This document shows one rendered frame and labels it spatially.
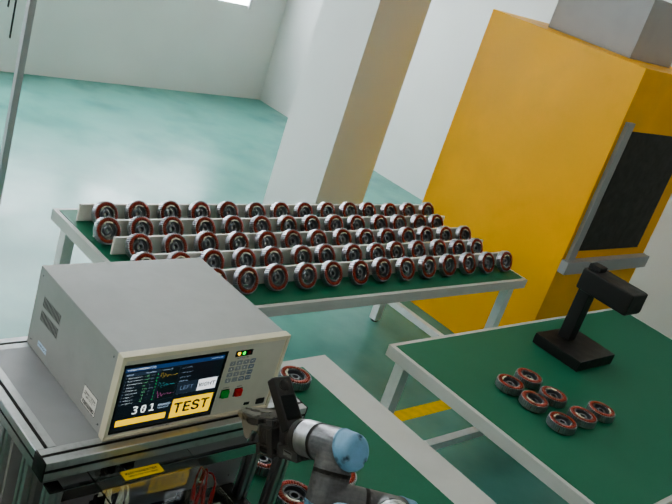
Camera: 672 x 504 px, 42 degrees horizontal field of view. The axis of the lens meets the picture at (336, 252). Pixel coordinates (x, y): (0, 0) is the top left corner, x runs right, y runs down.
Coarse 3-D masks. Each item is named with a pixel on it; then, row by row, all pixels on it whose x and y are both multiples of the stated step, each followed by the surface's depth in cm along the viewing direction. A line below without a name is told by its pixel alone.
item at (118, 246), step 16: (80, 208) 357; (240, 208) 414; (336, 208) 459; (416, 208) 504; (272, 224) 412; (320, 224) 433; (368, 224) 458; (160, 240) 352; (192, 240) 363; (208, 240) 369; (224, 240) 375; (304, 240) 409; (352, 240) 431; (464, 240) 470; (160, 256) 336; (192, 256) 347; (224, 256) 359; (256, 256) 371; (288, 256) 384; (336, 256) 405; (496, 256) 468; (288, 272) 366; (368, 272) 402
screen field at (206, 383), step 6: (204, 378) 188; (210, 378) 189; (216, 378) 191; (180, 384) 184; (186, 384) 185; (192, 384) 187; (198, 384) 188; (204, 384) 189; (210, 384) 190; (180, 390) 185; (186, 390) 186; (192, 390) 187
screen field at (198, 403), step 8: (176, 400) 186; (184, 400) 187; (192, 400) 189; (200, 400) 191; (208, 400) 192; (176, 408) 187; (184, 408) 189; (192, 408) 190; (200, 408) 192; (208, 408) 194; (176, 416) 188
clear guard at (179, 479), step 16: (128, 464) 181; (144, 464) 183; (160, 464) 184; (176, 464) 186; (192, 464) 188; (96, 480) 174; (112, 480) 175; (128, 480) 177; (144, 480) 178; (160, 480) 180; (176, 480) 181; (192, 480) 183; (208, 480) 184; (112, 496) 171; (128, 496) 172; (144, 496) 174; (160, 496) 175; (176, 496) 177; (192, 496) 178; (208, 496) 180; (224, 496) 181
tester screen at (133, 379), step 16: (144, 368) 175; (160, 368) 178; (176, 368) 181; (192, 368) 184; (208, 368) 187; (128, 384) 174; (144, 384) 177; (160, 384) 180; (176, 384) 183; (128, 400) 176; (144, 400) 179; (160, 400) 183; (128, 416) 179
